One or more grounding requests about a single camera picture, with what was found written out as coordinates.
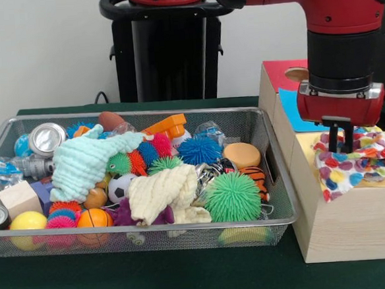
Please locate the tan round wooden block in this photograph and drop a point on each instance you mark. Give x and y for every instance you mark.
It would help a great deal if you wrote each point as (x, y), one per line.
(241, 155)

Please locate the cream yellow cloth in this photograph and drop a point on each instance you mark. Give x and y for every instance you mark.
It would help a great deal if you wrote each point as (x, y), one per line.
(158, 194)

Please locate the pink spiky ball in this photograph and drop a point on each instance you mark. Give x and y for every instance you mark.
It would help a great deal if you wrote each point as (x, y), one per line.
(60, 221)

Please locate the silver drink can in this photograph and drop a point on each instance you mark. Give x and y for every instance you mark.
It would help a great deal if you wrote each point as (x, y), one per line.
(47, 138)

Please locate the orange plastic toy brick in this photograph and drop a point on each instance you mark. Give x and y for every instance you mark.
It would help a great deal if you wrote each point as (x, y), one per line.
(167, 125)

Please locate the green spiky ball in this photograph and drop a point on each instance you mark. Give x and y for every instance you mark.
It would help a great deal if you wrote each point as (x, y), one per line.
(232, 196)

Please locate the small soccer ball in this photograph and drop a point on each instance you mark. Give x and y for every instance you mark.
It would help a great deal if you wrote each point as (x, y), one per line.
(120, 188)

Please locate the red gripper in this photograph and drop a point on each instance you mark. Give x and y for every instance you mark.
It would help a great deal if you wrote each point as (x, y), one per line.
(342, 109)

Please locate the polka-dot cloth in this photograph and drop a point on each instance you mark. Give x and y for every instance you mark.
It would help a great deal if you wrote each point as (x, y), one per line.
(359, 169)

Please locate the small orange basketball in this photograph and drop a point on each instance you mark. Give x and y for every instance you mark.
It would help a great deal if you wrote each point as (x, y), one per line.
(94, 219)

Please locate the blue spiky ball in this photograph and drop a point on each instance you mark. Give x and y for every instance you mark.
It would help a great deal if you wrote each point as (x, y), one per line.
(199, 150)

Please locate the clear mesh bin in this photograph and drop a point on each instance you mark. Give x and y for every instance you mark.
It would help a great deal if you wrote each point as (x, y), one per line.
(278, 191)

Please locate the wooden box with three holes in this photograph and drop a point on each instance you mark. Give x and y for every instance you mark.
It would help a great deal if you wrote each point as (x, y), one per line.
(351, 232)

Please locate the mint green cloth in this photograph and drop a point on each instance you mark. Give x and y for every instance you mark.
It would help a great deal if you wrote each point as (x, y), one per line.
(85, 166)

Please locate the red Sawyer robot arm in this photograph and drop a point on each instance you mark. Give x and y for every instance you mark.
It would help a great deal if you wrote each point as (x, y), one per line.
(343, 28)

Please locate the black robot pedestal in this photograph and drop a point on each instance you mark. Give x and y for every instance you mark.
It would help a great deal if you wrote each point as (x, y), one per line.
(166, 54)

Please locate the dark green tablecloth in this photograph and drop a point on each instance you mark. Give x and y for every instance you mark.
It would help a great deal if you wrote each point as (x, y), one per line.
(156, 279)

